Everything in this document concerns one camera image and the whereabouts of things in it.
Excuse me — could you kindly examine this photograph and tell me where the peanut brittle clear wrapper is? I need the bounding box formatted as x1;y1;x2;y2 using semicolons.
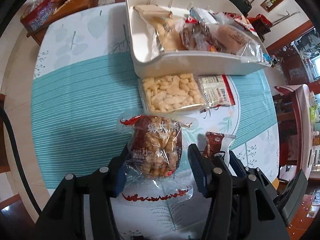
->
117;113;198;206

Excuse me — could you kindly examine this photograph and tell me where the teal striped tablecloth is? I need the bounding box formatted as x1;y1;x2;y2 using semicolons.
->
31;3;279;239

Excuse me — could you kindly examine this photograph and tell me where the round cake clear blue bag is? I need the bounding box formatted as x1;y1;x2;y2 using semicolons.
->
209;24;270;63

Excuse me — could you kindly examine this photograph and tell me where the white plastic storage bin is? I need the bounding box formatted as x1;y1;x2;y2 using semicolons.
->
126;0;271;79

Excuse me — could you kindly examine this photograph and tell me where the white red barcode packet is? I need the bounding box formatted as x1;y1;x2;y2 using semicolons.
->
198;75;235;111

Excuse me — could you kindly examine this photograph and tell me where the white red snack bag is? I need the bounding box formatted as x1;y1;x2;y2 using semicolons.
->
213;12;256;34

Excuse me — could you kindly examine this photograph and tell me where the dark brownie red wrapper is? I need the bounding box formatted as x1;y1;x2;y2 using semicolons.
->
190;7;219;24

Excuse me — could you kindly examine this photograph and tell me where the round nut cake red wrapper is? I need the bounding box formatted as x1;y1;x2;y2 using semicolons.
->
179;17;226;53

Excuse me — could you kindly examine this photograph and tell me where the brown small snack sachet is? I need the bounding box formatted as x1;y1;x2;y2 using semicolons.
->
203;131;236;166

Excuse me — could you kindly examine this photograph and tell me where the toast bread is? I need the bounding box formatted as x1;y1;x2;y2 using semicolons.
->
138;15;186;62

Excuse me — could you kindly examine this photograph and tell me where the red blue gift box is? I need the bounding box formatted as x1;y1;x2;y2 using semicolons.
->
20;0;53;32

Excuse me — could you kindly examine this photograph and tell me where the wafer biscuits clear pack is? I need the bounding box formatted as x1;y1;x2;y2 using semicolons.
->
134;4;172;18

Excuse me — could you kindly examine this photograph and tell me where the dark green box appliance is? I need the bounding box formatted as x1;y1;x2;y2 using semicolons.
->
229;0;252;16

